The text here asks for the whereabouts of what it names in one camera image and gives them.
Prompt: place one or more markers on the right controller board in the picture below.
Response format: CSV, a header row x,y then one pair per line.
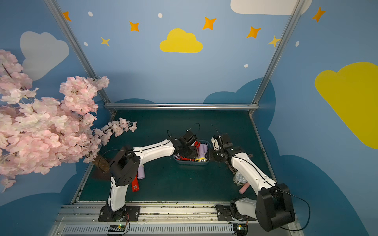
x,y
240,229

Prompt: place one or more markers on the red white-headed flashlight left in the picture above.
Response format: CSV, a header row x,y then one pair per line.
x,y
135,185

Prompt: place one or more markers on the pink cherry blossom tree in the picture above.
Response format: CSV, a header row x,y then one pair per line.
x,y
38,134

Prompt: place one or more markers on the left controller board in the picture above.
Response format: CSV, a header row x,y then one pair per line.
x,y
116,229

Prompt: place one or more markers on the controller board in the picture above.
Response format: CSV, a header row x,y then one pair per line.
x,y
116,229
240,229

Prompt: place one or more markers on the blue plastic storage box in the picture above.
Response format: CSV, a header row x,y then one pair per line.
x,y
194,163

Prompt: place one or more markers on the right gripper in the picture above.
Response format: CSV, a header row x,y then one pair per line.
x,y
218,153

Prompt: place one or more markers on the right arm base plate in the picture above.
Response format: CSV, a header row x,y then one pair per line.
x,y
227,212

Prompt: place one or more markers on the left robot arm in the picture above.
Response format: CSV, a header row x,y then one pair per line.
x,y
125,164

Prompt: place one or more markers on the silver tin can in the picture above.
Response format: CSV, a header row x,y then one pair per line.
x,y
239,179

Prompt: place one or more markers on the purple flashlight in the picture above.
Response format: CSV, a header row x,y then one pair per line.
x,y
201,151
141,173

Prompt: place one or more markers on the purple pink-handled spatula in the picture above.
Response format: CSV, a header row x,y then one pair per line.
x,y
243,189

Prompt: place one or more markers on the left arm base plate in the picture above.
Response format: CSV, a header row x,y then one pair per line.
x,y
126,213

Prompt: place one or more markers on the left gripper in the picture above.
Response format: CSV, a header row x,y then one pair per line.
x,y
189,150

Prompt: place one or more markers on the aluminium rail base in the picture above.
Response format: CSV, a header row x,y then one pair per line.
x,y
157,219

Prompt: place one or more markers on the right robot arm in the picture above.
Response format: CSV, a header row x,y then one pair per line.
x,y
273,207

